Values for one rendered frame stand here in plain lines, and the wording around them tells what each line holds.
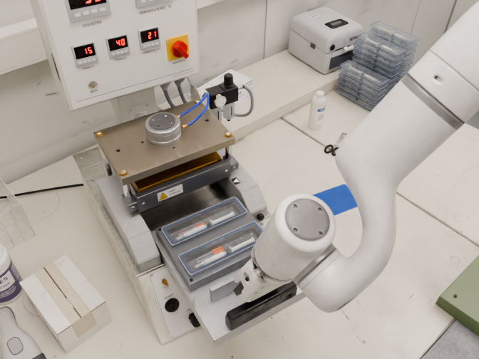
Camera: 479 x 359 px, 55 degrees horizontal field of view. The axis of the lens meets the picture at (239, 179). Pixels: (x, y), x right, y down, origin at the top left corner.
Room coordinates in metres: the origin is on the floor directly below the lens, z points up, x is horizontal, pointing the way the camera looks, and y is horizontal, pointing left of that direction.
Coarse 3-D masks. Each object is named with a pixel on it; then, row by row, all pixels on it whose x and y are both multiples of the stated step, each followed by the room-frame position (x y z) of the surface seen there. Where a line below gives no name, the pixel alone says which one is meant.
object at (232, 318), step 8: (280, 288) 0.49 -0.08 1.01; (288, 288) 0.49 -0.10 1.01; (296, 288) 0.50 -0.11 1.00; (264, 296) 0.47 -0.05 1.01; (272, 296) 0.47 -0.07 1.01; (280, 296) 0.48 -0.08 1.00; (248, 304) 0.45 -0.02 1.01; (256, 304) 0.45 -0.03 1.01; (264, 304) 0.46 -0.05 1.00; (232, 312) 0.43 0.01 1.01; (240, 312) 0.44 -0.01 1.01; (248, 312) 0.44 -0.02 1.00; (232, 320) 0.42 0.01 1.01; (240, 320) 0.43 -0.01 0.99; (232, 328) 0.42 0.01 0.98
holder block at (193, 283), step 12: (252, 216) 0.68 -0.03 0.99; (156, 228) 0.64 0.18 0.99; (228, 228) 0.64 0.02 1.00; (192, 240) 0.61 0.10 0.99; (204, 240) 0.61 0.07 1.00; (168, 252) 0.59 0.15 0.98; (180, 252) 0.58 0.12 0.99; (180, 264) 0.55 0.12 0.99; (228, 264) 0.55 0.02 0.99; (240, 264) 0.56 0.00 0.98; (204, 276) 0.52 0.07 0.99; (216, 276) 0.53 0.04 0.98; (192, 288) 0.50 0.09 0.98
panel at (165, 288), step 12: (156, 276) 0.58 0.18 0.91; (168, 276) 0.58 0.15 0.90; (156, 288) 0.56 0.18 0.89; (168, 288) 0.57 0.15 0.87; (156, 300) 0.55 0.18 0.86; (168, 300) 0.55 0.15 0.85; (180, 300) 0.56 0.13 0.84; (168, 312) 0.54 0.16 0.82; (180, 312) 0.55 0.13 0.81; (192, 312) 0.56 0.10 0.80; (168, 324) 0.53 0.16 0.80; (180, 324) 0.53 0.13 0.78; (168, 336) 0.51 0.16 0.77
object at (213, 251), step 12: (240, 228) 0.64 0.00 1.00; (252, 228) 0.64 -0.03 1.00; (216, 240) 0.60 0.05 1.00; (228, 240) 0.60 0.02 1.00; (240, 240) 0.60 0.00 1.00; (252, 240) 0.61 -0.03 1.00; (192, 252) 0.57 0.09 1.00; (204, 252) 0.57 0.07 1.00; (216, 252) 0.57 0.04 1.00; (228, 252) 0.57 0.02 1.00; (192, 264) 0.54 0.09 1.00; (204, 264) 0.54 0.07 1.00
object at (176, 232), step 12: (216, 204) 0.71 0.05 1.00; (228, 204) 0.71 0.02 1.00; (240, 204) 0.71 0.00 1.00; (192, 216) 0.67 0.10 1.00; (204, 216) 0.67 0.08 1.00; (216, 216) 0.67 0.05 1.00; (228, 216) 0.67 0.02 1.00; (168, 228) 0.63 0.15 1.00; (180, 228) 0.64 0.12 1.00; (192, 228) 0.64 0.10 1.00; (204, 228) 0.64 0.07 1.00; (180, 240) 0.60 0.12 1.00
